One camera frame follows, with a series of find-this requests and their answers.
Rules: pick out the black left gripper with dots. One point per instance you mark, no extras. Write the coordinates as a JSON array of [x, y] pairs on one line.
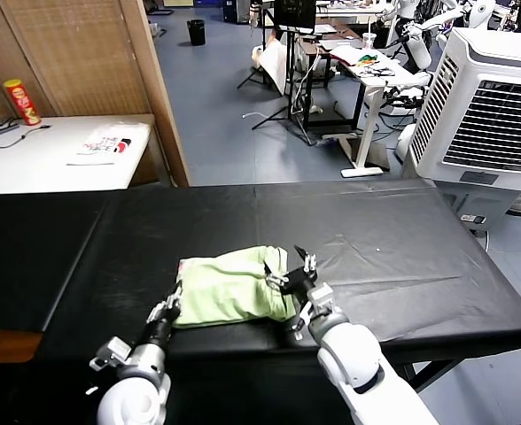
[[163, 327]]

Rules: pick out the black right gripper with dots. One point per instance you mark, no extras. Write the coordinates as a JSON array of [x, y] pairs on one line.
[[300, 285]]

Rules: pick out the light green t-shirt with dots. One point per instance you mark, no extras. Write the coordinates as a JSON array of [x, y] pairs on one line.
[[229, 292]]

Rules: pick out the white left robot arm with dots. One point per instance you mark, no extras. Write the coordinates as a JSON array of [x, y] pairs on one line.
[[136, 394]]

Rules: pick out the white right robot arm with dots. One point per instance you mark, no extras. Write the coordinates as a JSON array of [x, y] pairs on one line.
[[358, 363]]

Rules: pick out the large black table cover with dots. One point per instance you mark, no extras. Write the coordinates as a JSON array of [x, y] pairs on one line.
[[420, 265]]

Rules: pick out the small black table cover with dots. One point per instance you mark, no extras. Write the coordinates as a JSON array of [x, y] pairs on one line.
[[21, 265]]

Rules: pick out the white printed folded garment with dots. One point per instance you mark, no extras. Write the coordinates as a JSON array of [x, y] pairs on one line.
[[107, 144]]

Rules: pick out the floor power strip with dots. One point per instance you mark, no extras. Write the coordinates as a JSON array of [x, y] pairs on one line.
[[473, 219]]

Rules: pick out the white side table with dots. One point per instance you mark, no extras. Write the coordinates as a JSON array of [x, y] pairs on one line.
[[34, 168]]

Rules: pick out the white standing desk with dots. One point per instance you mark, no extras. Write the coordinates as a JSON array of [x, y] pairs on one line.
[[371, 88]]

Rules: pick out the white leaning board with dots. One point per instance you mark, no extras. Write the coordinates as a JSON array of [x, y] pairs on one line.
[[274, 64]]

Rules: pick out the green orange toy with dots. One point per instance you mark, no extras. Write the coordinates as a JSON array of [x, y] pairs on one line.
[[367, 58]]

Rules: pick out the black power strip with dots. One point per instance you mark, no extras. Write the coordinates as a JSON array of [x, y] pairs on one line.
[[5, 129]]

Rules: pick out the clear plastic cup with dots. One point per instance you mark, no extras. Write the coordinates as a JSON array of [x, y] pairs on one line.
[[368, 41]]

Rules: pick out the red chips can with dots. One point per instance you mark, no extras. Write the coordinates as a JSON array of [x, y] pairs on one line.
[[23, 104]]

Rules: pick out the white air cooler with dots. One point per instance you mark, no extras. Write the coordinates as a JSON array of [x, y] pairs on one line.
[[491, 124]]

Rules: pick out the white humanoid robot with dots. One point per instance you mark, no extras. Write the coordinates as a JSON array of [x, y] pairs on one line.
[[413, 44]]

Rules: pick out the black trash bin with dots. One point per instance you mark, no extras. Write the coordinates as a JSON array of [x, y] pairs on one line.
[[196, 32]]

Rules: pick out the black monitor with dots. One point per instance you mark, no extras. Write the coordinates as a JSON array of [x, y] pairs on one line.
[[293, 13]]

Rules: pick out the wooden folding screen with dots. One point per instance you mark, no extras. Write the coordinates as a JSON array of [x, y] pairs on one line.
[[79, 57]]

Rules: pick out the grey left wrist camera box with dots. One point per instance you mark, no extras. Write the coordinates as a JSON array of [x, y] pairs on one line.
[[114, 352]]

